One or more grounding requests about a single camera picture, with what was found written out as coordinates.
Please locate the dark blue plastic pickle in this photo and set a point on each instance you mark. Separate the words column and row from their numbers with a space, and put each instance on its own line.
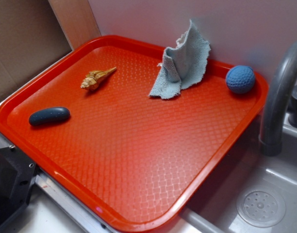
column 49, row 115

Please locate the light blue cloth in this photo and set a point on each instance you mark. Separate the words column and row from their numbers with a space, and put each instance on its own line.
column 182, row 66

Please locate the red plastic tray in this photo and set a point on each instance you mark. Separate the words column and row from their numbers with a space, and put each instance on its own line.
column 133, row 160

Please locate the tan spiral seashell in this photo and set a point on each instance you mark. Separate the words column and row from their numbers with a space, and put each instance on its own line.
column 94, row 78

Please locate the blue dimpled ball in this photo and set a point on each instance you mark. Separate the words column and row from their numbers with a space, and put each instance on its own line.
column 240, row 79

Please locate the grey toy faucet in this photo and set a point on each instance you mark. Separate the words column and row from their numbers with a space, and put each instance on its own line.
column 277, row 103

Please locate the grey toy sink basin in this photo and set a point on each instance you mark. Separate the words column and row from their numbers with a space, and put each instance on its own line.
column 249, row 192

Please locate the brown cardboard panel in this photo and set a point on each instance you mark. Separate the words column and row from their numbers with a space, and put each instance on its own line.
column 34, row 34

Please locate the black metal bracket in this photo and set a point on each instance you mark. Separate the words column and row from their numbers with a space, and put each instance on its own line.
column 17, row 175

